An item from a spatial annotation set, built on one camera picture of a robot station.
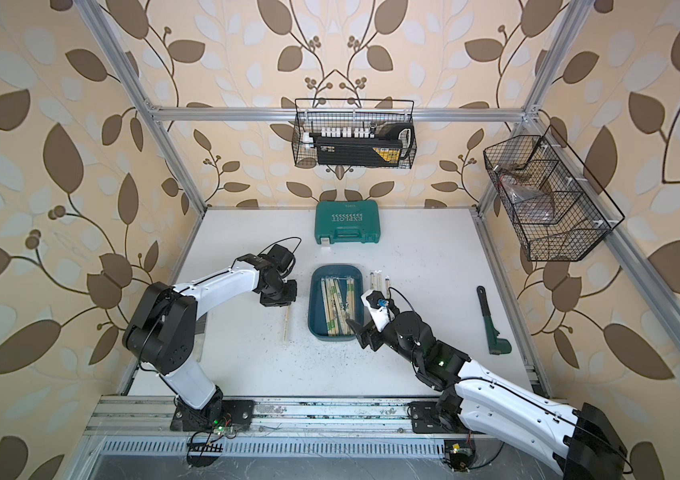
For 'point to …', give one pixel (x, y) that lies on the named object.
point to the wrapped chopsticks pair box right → (346, 295)
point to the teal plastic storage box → (317, 324)
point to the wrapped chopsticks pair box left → (333, 306)
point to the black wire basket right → (558, 209)
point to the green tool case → (347, 221)
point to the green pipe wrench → (496, 345)
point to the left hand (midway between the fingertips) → (293, 300)
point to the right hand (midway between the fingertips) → (360, 310)
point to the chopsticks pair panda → (372, 281)
